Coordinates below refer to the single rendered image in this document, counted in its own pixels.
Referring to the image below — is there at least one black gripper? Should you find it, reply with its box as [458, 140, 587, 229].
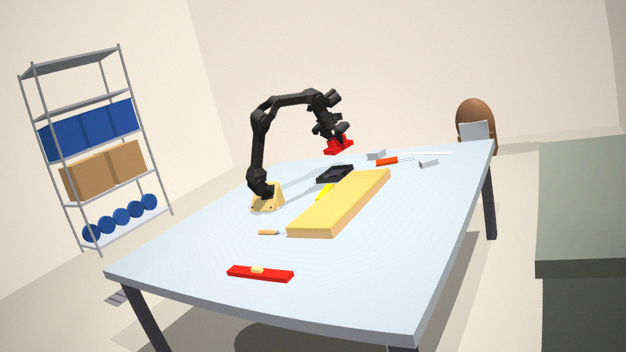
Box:
[312, 112, 350, 144]

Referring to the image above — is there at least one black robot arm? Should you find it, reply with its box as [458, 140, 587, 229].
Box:
[246, 88, 341, 200]

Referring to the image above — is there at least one red flat bar with yellow block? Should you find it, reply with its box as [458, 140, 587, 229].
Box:
[226, 265, 294, 283]

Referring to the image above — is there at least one orange hexagonal rod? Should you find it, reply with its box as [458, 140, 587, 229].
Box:
[376, 156, 415, 167]

